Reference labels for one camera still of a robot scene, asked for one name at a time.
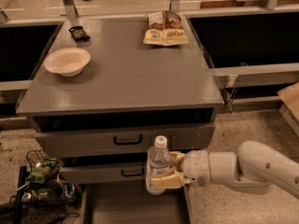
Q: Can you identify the grey middle drawer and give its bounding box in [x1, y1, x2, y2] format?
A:
[61, 161, 147, 184]

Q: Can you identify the grey top drawer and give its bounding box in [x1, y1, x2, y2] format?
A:
[36, 124, 216, 158]

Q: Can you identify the grey open bottom drawer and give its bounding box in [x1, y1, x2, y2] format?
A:
[78, 180, 193, 224]

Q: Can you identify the grey drawer cabinet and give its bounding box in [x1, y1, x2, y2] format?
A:
[16, 15, 225, 185]

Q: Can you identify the brown and yellow snack bag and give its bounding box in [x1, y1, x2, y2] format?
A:
[143, 10, 189, 47]

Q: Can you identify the black wire basket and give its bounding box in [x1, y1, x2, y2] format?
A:
[26, 149, 49, 171]

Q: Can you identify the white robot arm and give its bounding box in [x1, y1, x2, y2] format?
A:
[146, 141, 299, 199]

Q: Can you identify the clear plastic water bottle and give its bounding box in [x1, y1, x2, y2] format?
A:
[146, 135, 171, 195]

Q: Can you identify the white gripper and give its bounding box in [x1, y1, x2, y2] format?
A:
[150, 150, 211, 189]

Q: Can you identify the white ceramic bowl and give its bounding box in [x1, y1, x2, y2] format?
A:
[43, 48, 91, 77]

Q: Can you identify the small black snack packet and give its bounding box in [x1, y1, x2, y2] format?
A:
[69, 26, 90, 43]

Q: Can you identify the green chip bag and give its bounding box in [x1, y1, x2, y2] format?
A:
[27, 158, 60, 184]

